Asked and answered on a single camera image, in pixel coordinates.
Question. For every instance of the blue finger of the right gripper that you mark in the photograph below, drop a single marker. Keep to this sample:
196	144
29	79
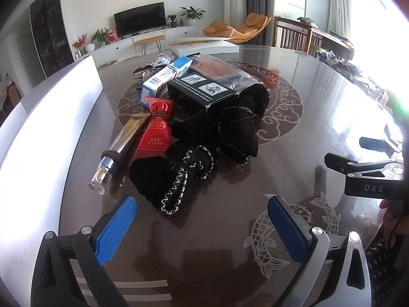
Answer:
345	165
376	145

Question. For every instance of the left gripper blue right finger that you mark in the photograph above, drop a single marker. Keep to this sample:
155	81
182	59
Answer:
294	232

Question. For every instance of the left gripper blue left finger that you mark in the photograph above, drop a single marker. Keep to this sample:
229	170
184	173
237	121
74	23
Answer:
111	229

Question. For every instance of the red foil snack packet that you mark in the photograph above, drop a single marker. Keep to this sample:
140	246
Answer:
157	137

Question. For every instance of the orange phone case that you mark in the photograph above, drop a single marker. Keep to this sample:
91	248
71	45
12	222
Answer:
222	72

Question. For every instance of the black knit glove with trim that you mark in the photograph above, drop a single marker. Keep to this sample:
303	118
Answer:
164	181

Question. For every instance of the person's right hand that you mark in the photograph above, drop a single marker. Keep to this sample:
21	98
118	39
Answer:
393	225

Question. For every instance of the gold silver cosmetic tube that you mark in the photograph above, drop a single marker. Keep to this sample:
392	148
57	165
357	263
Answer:
112	158

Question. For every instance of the black fuzzy glove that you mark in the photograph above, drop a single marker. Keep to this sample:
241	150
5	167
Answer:
230	131

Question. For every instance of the white cardboard storage box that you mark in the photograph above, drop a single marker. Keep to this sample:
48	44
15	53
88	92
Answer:
38	141

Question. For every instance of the wooden slatted chair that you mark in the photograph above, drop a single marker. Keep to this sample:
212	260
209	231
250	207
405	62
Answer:
296	36

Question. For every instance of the black cardboard box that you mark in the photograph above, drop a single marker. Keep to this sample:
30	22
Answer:
194	92

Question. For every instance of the orange rocking lounge chair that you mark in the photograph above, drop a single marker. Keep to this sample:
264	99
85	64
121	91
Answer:
253	26

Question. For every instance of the blue white carton box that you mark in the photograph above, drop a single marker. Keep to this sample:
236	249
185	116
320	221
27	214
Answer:
153	86

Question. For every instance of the silver foil packets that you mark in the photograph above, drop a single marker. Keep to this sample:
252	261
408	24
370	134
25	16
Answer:
143	73

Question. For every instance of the white flat box lid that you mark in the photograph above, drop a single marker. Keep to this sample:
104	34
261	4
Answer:
203	45

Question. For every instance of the red flowers white vase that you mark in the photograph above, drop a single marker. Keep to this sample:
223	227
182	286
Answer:
81	45

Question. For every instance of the small wooden bench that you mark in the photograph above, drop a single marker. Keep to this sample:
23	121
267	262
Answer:
143	44

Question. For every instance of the green potted plant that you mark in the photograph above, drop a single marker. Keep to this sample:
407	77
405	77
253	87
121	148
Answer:
192	15

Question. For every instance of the black display cabinet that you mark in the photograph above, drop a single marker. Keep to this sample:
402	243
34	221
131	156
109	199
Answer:
49	35

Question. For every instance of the white tv cabinet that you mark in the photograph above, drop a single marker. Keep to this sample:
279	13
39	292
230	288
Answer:
125	48

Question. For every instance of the black flat television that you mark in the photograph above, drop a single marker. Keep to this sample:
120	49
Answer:
135	20

